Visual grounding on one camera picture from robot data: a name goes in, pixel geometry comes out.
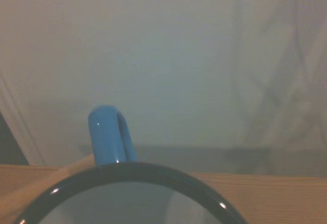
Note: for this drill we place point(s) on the blue enamel mug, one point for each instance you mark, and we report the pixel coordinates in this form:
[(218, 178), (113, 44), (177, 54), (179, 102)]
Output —
[(110, 137)]

